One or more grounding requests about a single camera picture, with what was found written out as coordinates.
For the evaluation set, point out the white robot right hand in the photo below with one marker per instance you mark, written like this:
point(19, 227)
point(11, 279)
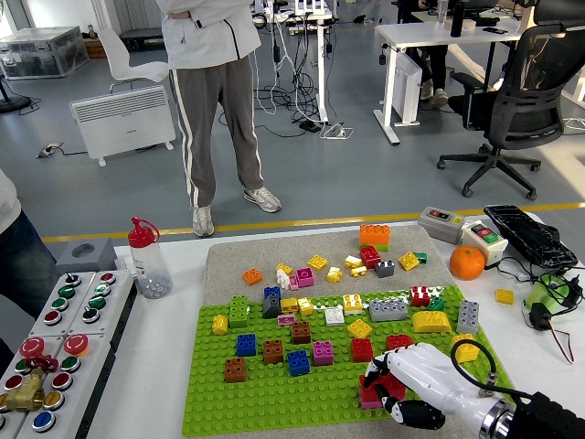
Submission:
point(427, 375)

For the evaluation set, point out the person's hand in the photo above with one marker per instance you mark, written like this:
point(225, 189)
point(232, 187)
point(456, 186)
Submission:
point(179, 15)

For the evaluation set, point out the long red brick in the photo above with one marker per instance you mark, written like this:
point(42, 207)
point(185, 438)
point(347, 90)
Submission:
point(368, 392)

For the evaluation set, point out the green studded baseplate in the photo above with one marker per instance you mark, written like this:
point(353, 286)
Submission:
point(212, 402)

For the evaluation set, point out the person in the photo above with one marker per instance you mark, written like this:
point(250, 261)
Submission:
point(205, 36)
point(438, 64)
point(20, 270)

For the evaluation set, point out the red rounded brick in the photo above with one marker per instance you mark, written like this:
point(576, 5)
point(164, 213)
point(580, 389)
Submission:
point(399, 342)

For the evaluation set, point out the large yellow square brick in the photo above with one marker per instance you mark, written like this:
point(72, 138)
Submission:
point(466, 353)

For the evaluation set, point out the yellow curved long brick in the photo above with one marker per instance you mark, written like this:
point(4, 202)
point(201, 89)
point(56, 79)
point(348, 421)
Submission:
point(431, 322)

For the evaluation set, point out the long magenta brick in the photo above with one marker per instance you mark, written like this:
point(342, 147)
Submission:
point(370, 404)

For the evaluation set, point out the small dark green brick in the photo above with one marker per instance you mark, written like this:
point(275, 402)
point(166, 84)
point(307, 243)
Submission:
point(436, 304)

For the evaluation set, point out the white plastic chair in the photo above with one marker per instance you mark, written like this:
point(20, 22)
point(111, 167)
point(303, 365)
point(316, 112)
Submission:
point(116, 55)

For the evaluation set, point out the long grey brick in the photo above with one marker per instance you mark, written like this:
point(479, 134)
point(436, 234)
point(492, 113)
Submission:
point(388, 311)

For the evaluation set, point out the red brick with white studs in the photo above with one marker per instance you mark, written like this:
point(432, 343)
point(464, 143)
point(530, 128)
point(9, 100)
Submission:
point(420, 297)

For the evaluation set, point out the flat yellow square brick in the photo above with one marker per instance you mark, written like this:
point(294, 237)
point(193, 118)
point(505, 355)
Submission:
point(359, 328)
point(318, 263)
point(409, 261)

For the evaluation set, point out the yellow and white brick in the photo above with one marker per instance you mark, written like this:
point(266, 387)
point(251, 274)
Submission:
point(352, 304)

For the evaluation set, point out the magenta square brick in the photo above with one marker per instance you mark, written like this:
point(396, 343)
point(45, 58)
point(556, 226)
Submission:
point(323, 353)

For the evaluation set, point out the flat white brick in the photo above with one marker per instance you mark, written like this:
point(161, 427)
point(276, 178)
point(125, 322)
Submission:
point(334, 316)

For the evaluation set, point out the grey brick with white studs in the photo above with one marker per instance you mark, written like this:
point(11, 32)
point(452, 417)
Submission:
point(385, 269)

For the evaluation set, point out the orange fruit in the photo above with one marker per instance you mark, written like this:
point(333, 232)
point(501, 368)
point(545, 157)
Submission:
point(467, 263)

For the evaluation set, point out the white panel heater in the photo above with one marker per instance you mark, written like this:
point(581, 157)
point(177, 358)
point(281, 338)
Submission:
point(123, 123)

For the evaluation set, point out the blue square brick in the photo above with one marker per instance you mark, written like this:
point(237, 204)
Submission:
point(272, 291)
point(246, 345)
point(299, 363)

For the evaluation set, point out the dark red square brick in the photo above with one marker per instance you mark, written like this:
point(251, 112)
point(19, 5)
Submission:
point(370, 256)

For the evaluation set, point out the brown square brick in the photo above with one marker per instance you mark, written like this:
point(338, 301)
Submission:
point(273, 352)
point(301, 333)
point(235, 370)

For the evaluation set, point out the pale yellow small brick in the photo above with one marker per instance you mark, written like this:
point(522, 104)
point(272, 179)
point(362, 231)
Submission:
point(353, 261)

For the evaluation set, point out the long lime green brick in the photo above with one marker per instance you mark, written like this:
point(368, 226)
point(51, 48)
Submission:
point(375, 248)

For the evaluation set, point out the transparent storage case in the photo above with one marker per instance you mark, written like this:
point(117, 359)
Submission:
point(41, 50)

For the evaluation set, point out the long orange brick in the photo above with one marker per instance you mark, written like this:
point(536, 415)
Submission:
point(375, 235)

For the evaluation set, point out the flat pink brick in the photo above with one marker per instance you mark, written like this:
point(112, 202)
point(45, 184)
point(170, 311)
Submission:
point(286, 319)

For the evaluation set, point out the upturned magenta brick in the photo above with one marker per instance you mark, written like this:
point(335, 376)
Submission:
point(305, 277)

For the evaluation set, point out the small pink brick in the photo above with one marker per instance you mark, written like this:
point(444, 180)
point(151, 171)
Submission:
point(293, 283)

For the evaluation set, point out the dark grey slope brick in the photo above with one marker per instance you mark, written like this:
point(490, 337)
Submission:
point(272, 307)

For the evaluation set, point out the black power strip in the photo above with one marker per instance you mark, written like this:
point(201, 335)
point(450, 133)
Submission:
point(310, 126)

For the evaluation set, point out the black keyboard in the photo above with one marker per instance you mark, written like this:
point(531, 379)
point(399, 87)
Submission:
point(525, 233)

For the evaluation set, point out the small white brick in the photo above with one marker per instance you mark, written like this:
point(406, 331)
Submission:
point(283, 279)

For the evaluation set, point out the grey floor socket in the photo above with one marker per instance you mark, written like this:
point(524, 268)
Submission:
point(49, 150)

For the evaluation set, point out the black fan stand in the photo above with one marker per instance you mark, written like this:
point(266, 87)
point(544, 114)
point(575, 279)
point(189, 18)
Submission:
point(11, 103)

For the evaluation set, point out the small orange brick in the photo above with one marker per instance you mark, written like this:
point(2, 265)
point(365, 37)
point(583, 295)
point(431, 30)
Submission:
point(252, 277)

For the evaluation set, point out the grey felt mat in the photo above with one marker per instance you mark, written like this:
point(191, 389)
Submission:
point(256, 249)

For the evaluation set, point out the white panel under desk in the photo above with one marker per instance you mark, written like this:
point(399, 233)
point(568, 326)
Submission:
point(407, 91)

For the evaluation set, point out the clear bottle with red cap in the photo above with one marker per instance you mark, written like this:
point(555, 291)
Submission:
point(148, 265)

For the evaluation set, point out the white office desk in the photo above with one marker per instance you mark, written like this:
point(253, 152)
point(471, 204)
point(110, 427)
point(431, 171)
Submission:
point(434, 32)

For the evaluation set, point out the grey block with round hole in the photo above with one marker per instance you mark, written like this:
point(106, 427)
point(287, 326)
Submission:
point(98, 260)

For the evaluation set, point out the black mesh office chair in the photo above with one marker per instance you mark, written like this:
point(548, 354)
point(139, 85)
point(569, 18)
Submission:
point(516, 114)

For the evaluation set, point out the black bottle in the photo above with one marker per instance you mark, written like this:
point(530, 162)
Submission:
point(456, 20)

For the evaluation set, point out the grey four-button control box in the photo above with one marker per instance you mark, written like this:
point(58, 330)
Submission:
point(114, 302)
point(45, 327)

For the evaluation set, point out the black phone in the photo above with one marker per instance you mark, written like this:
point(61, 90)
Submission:
point(495, 30)

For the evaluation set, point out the grey box with mushroom button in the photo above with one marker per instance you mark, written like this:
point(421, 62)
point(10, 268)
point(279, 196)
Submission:
point(9, 361)
point(87, 370)

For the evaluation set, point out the grey switch box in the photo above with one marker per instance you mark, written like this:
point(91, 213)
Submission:
point(441, 225)

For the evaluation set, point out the white red-green switch box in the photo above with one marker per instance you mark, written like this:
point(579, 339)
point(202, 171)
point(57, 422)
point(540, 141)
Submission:
point(484, 235)

